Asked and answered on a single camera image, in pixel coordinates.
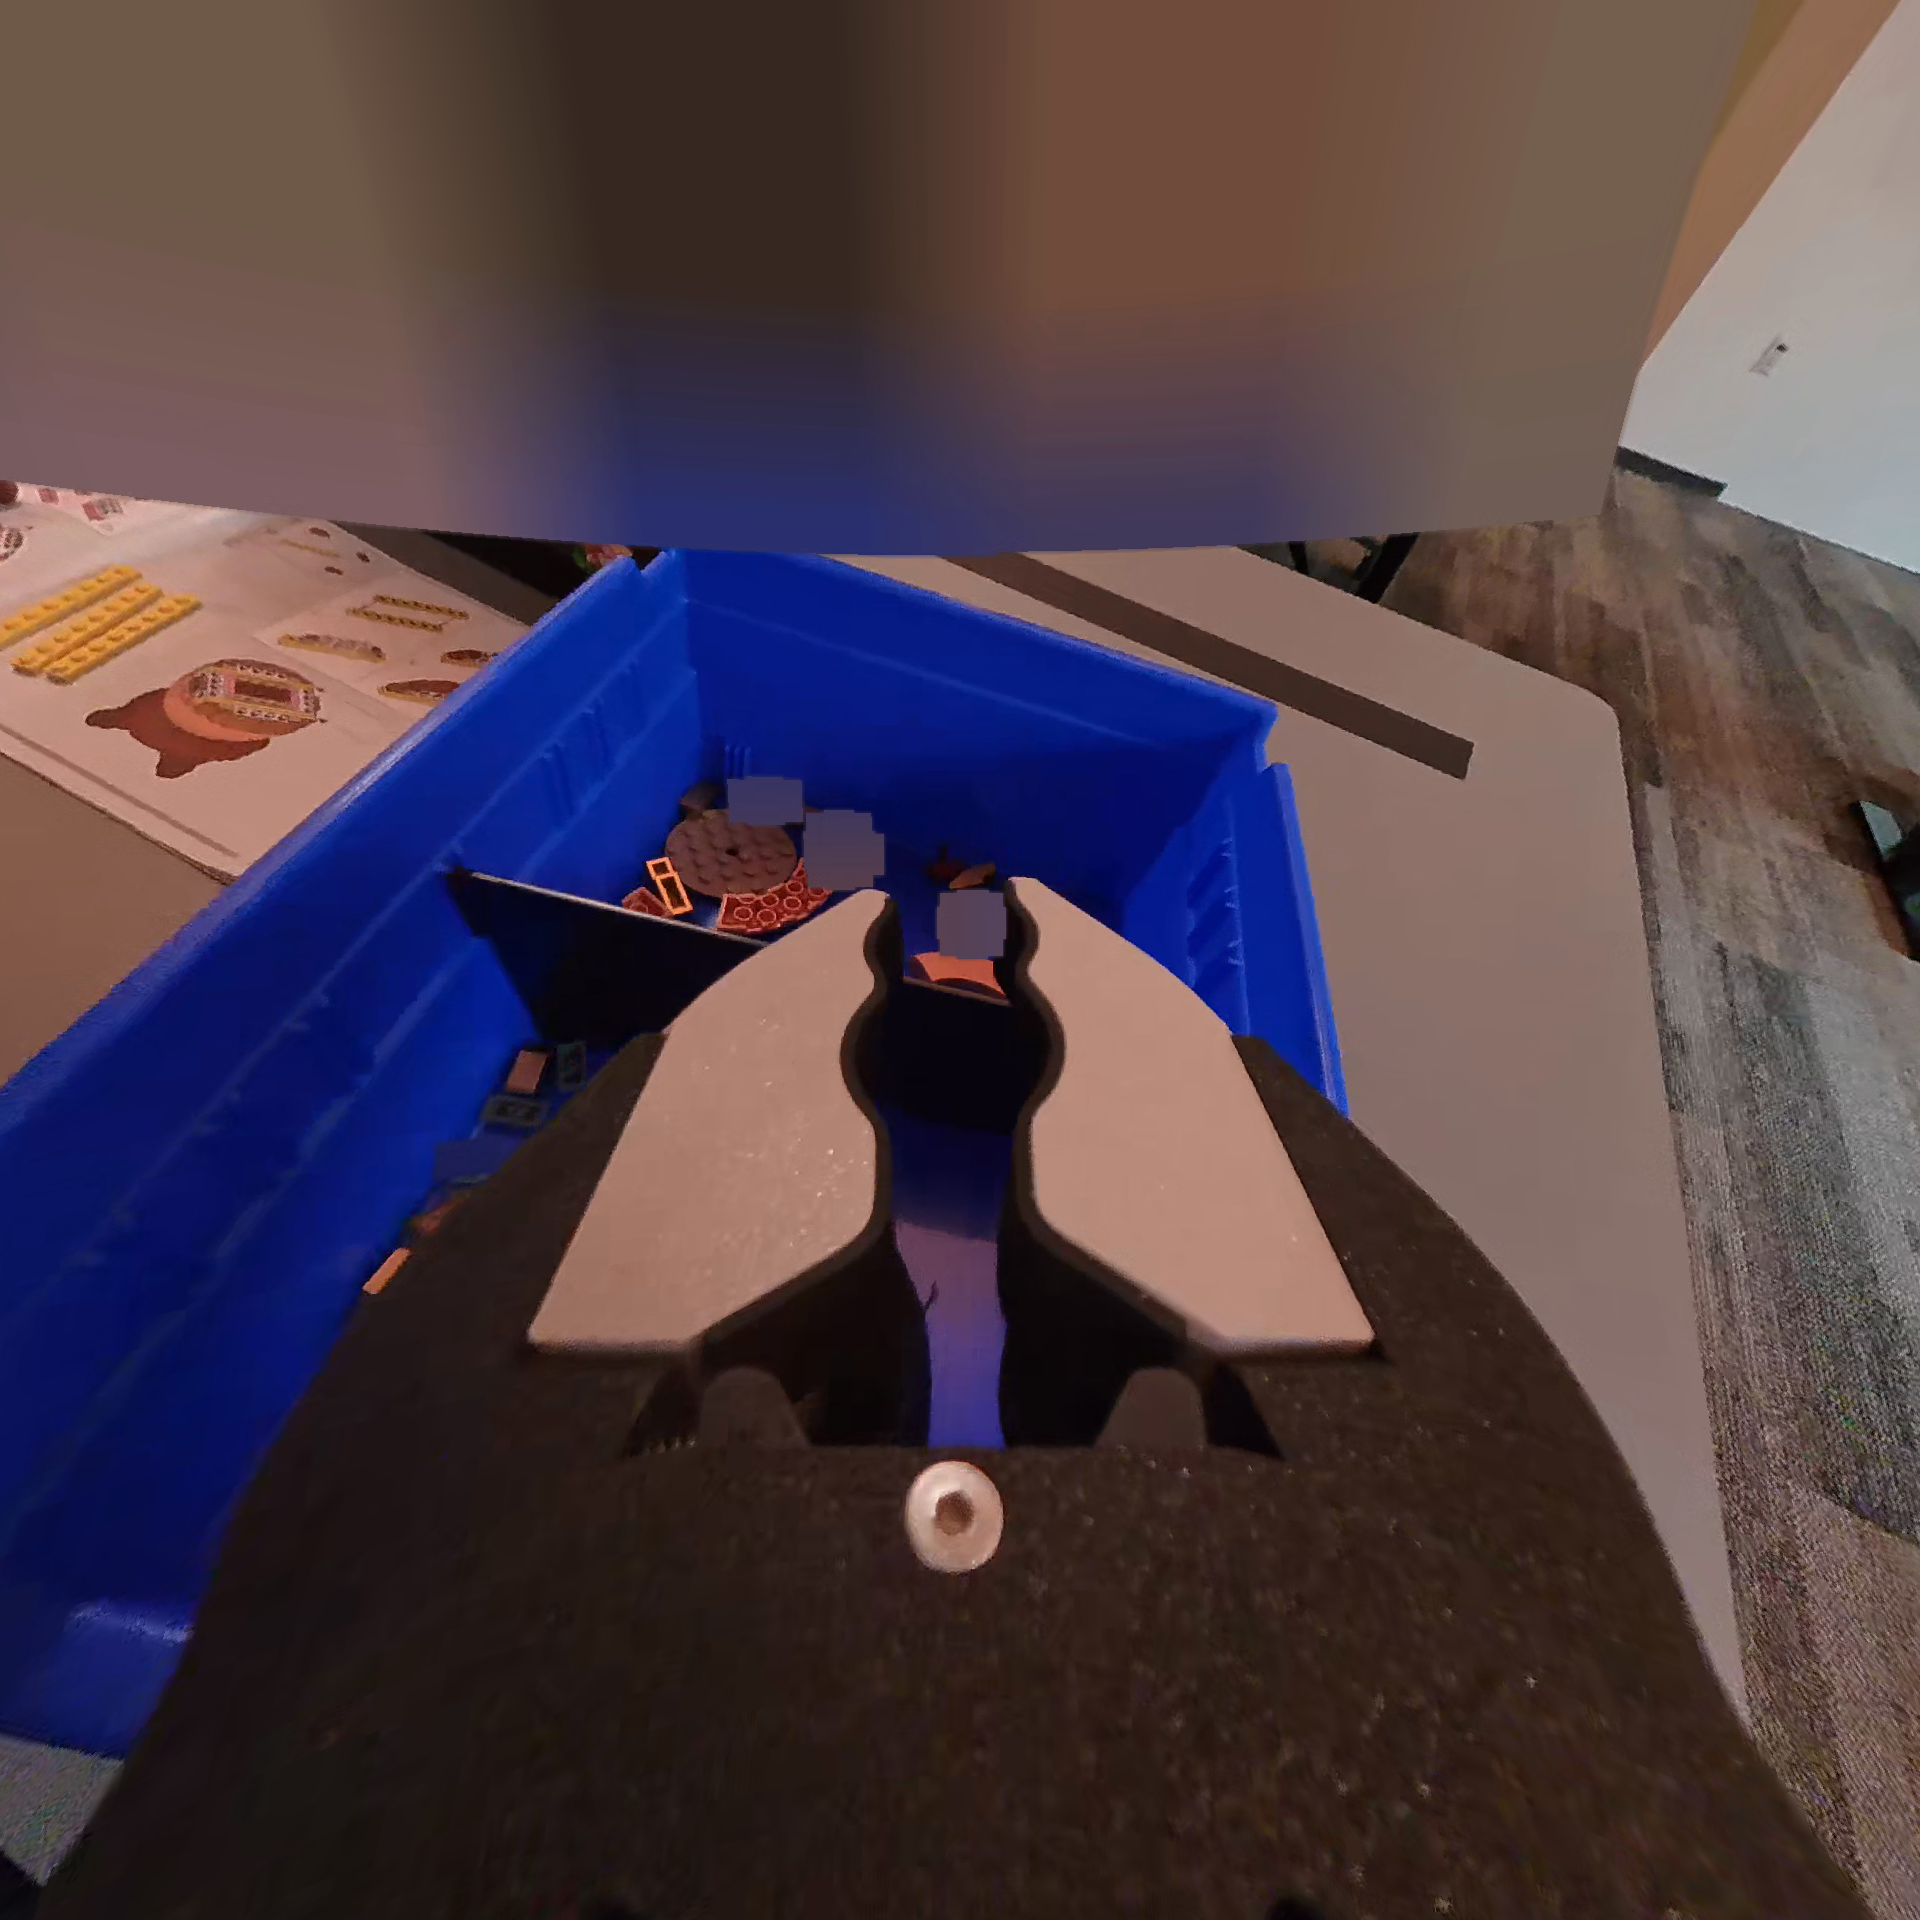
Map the blue plastic bin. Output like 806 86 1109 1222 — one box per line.
0 547 1345 1765

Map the brick set instruction booklet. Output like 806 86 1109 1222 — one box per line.
0 497 565 882

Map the black bin divider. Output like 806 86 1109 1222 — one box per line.
452 865 739 1051

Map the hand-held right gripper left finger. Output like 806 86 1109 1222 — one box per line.
528 890 902 1372

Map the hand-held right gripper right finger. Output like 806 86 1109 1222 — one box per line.
1007 878 1376 1372

